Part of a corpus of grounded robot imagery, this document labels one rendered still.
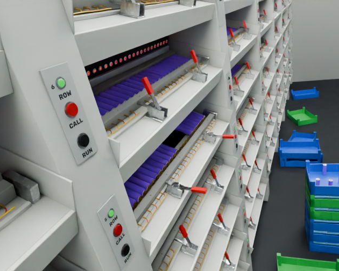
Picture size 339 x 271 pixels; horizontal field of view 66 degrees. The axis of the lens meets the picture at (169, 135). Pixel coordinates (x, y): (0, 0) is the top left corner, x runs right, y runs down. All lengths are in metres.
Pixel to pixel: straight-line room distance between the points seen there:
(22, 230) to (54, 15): 0.25
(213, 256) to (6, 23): 0.91
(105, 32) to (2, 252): 0.30
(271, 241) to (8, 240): 1.61
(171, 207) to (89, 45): 0.39
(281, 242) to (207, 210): 0.99
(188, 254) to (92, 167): 0.47
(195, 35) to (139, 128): 0.50
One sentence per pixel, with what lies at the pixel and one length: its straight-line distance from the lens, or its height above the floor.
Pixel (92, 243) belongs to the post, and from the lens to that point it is 0.41.
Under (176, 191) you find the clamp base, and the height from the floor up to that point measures 0.97.
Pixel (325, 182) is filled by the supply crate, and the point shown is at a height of 0.40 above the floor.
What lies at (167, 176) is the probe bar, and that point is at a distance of 0.65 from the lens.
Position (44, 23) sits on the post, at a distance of 0.35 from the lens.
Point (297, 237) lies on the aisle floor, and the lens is 1.86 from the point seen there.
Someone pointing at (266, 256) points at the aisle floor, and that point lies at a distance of 1.75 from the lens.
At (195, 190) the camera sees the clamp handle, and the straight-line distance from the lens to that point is 0.61.
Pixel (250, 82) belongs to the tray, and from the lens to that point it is 1.43.
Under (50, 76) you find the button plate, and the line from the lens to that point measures 0.33.
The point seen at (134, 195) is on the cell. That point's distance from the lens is 0.61.
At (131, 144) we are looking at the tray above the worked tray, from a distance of 0.47.
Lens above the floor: 1.35
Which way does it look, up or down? 24 degrees down
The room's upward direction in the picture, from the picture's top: 13 degrees counter-clockwise
